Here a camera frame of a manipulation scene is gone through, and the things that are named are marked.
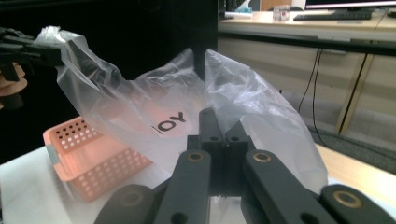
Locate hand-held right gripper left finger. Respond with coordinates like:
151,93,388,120
186,106,226,197

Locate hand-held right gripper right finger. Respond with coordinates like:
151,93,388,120
223,119,258,198

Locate clear plastic bag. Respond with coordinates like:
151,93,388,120
33,25,330,194

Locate pink perforated plastic basket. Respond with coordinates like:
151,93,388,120
42,116,154,203

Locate black horizontal bar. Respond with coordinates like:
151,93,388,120
217,30,396,58

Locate wooden table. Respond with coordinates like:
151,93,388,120
313,143,396,217

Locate wooden desk leg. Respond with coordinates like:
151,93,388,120
333,52,375,135

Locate teal object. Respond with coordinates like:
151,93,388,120
234,5,253,15

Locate small clear box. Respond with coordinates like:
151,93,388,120
273,5,291,22

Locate light wooden desk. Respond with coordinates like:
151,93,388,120
218,8,396,44

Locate black keyboard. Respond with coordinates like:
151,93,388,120
292,9,374,21

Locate monitor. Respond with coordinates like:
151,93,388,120
304,0,396,10

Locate black hanging cable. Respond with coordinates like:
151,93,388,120
311,48,331,148
297,48,319,115

